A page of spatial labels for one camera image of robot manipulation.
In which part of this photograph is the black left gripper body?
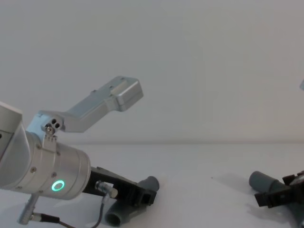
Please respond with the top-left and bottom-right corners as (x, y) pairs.
(82, 166), (143, 208)

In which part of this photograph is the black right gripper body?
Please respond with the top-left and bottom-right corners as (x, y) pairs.
(282, 170), (304, 228)

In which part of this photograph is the grey plastic pipe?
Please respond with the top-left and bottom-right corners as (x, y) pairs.
(105, 175), (160, 228)
(248, 171), (286, 193)

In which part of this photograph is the white table cloth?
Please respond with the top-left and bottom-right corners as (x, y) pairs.
(0, 143), (304, 228)

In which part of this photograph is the white curtain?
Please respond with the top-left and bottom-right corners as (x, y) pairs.
(0, 0), (304, 144)

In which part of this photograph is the thin dark gripper cable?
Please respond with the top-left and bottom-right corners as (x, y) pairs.
(18, 180), (119, 228)

